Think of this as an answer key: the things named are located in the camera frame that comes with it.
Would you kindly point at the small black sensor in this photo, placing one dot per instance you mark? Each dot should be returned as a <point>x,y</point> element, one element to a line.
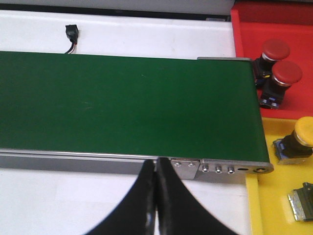
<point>72,33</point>

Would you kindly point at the aluminium conveyor frame rail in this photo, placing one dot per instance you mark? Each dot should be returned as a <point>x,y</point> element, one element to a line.
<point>97,161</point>

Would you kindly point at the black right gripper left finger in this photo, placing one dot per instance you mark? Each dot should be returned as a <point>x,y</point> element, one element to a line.
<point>135,214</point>

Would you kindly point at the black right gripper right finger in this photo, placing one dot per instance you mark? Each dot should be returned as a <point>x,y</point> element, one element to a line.
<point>179,212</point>

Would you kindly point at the red mushroom push button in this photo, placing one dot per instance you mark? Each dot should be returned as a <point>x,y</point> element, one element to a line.
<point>284,75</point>
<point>273,50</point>

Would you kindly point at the yellow mushroom push button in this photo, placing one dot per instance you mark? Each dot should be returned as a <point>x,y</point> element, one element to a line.
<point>301,201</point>
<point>297,147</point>

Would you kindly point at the grey stone countertop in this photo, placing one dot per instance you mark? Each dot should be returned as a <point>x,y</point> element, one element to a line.
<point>216,7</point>

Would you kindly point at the yellow tray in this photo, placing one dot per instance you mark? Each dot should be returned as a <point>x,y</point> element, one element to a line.
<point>269,207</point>

